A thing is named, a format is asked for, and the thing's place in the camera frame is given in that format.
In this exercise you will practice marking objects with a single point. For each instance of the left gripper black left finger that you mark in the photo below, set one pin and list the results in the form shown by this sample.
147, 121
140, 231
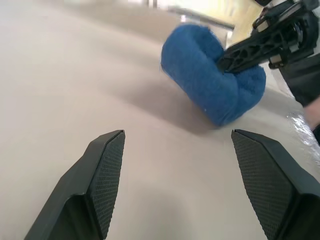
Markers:
82, 190

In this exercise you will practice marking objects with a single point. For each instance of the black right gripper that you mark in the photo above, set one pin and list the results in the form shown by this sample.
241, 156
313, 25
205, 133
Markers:
300, 27

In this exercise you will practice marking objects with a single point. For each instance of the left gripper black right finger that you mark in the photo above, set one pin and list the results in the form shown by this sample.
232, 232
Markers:
275, 190

